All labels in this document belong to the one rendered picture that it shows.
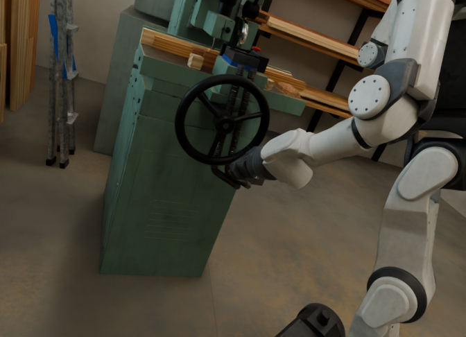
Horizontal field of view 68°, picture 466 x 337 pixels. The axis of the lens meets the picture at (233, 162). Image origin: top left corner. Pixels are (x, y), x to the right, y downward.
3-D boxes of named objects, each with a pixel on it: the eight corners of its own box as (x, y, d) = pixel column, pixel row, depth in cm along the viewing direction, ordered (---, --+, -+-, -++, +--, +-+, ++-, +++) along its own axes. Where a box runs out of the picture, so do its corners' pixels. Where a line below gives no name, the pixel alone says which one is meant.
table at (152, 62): (139, 83, 98) (144, 62, 96) (134, 57, 123) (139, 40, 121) (313, 127, 122) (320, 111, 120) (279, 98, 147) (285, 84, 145)
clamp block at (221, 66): (217, 93, 106) (227, 64, 102) (207, 80, 117) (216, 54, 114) (259, 104, 112) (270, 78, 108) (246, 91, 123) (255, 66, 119)
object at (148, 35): (140, 43, 118) (143, 28, 116) (139, 41, 120) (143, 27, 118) (288, 87, 142) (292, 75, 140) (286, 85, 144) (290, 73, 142)
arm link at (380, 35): (397, 12, 119) (367, 65, 128) (379, 3, 113) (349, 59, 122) (422, 21, 111) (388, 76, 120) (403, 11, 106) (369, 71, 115)
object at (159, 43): (152, 47, 118) (155, 36, 116) (152, 46, 120) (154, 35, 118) (302, 92, 143) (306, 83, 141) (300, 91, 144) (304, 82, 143)
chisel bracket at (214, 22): (209, 40, 118) (217, 14, 115) (201, 32, 130) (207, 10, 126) (229, 46, 121) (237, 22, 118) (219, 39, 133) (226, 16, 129)
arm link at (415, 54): (442, 139, 60) (469, 19, 62) (403, 115, 53) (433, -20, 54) (382, 138, 70) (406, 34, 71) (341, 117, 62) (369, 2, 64)
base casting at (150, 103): (136, 114, 112) (143, 87, 108) (131, 67, 160) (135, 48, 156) (257, 140, 130) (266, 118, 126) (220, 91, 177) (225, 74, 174)
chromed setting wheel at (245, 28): (235, 53, 135) (246, 20, 130) (227, 46, 145) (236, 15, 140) (242, 55, 136) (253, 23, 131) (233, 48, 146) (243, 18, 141)
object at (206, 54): (201, 65, 120) (205, 50, 118) (200, 64, 122) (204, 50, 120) (243, 78, 127) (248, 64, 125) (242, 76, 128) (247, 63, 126)
